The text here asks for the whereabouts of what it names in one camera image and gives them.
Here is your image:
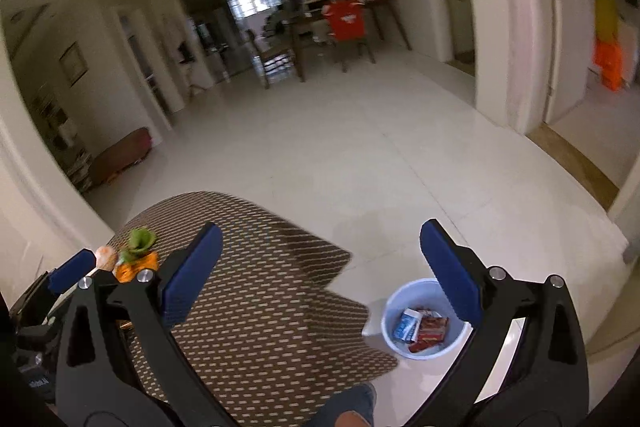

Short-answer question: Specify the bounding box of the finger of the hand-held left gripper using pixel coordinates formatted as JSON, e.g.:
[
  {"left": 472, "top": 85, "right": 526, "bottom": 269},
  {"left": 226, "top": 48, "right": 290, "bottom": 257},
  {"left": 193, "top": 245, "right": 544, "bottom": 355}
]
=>
[{"left": 10, "top": 250, "right": 97, "bottom": 323}]

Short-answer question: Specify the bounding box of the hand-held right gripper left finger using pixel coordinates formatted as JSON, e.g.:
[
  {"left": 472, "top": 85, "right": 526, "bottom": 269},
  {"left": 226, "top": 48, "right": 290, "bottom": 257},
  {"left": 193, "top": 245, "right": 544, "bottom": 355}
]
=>
[{"left": 55, "top": 222, "right": 236, "bottom": 427}]

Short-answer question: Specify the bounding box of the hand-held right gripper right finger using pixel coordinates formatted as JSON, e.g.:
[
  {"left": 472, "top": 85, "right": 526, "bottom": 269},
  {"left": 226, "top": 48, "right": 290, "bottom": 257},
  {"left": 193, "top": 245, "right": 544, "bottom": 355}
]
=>
[{"left": 410, "top": 219, "right": 590, "bottom": 427}]

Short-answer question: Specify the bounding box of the light blue plastic bin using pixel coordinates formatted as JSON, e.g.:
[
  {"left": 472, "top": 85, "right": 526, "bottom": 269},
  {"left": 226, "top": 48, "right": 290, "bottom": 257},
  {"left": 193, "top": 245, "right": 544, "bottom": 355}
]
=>
[{"left": 381, "top": 278, "right": 473, "bottom": 361}]

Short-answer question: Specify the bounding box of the orange carrot toy green top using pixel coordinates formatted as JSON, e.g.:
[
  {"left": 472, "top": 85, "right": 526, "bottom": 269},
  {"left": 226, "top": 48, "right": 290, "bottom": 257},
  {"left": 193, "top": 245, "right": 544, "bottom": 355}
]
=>
[{"left": 112, "top": 252, "right": 160, "bottom": 283}]

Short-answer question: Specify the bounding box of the green crumpled wrapper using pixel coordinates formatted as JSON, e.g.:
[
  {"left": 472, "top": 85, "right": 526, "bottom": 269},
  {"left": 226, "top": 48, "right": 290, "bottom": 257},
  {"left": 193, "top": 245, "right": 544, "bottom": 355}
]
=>
[{"left": 120, "top": 227, "right": 156, "bottom": 264}]

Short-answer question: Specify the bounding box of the blue white packet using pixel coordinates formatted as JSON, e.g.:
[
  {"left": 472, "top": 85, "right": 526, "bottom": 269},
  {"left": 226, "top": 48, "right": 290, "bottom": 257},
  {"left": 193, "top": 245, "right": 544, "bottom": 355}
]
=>
[{"left": 392, "top": 308, "right": 423, "bottom": 342}]

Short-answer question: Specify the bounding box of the bookshelf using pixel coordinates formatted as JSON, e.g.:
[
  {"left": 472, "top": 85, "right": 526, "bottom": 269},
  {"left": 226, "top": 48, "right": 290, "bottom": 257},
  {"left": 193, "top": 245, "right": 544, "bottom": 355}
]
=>
[{"left": 30, "top": 92, "right": 93, "bottom": 192}]

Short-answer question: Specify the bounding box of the brown bench with cushion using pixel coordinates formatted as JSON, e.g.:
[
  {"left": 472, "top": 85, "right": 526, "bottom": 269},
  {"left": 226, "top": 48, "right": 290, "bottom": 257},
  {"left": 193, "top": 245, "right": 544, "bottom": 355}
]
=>
[{"left": 90, "top": 127, "right": 153, "bottom": 182}]

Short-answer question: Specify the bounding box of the person's leg in jeans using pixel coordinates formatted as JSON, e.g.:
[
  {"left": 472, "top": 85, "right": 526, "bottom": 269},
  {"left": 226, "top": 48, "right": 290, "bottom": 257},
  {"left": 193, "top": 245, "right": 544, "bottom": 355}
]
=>
[{"left": 310, "top": 383, "right": 377, "bottom": 427}]

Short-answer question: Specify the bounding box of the wooden dining chair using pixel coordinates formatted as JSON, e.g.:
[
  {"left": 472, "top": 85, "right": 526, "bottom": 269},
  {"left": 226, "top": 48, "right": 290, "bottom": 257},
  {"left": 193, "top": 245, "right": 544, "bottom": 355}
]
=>
[{"left": 247, "top": 29, "right": 296, "bottom": 88}]

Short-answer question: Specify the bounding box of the wooden chair with shirt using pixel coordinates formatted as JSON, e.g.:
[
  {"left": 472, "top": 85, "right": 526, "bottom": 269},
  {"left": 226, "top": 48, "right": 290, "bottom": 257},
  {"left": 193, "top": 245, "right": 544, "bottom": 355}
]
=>
[{"left": 322, "top": 0, "right": 376, "bottom": 72}]

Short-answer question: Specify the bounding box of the white fridge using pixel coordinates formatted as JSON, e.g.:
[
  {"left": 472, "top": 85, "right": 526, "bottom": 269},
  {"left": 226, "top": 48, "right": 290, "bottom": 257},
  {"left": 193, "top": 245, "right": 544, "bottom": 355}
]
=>
[{"left": 446, "top": 0, "right": 476, "bottom": 58}]

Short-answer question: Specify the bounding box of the orange plastic stool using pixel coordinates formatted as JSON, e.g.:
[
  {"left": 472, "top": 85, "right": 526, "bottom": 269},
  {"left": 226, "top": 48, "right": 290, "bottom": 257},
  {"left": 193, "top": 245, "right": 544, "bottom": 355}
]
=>
[{"left": 594, "top": 38, "right": 626, "bottom": 90}]

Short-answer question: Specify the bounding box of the wooden dining table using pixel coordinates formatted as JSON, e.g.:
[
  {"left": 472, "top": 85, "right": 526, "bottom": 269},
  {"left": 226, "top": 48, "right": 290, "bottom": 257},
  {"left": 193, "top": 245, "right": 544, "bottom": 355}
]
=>
[{"left": 280, "top": 12, "right": 331, "bottom": 82}]

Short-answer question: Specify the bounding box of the red shirt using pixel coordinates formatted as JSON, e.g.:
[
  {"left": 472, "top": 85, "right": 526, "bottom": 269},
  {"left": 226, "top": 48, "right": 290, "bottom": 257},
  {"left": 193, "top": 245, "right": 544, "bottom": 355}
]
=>
[{"left": 322, "top": 0, "right": 368, "bottom": 42}]

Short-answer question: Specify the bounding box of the yellow box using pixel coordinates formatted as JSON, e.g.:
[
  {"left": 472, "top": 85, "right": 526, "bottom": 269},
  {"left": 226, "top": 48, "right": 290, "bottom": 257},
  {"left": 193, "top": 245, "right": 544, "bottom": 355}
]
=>
[{"left": 595, "top": 0, "right": 620, "bottom": 42}]

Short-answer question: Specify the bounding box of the small framed wall picture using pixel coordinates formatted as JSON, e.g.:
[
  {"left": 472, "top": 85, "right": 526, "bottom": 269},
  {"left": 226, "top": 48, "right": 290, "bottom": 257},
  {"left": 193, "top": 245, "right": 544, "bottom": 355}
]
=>
[{"left": 59, "top": 42, "right": 90, "bottom": 85}]

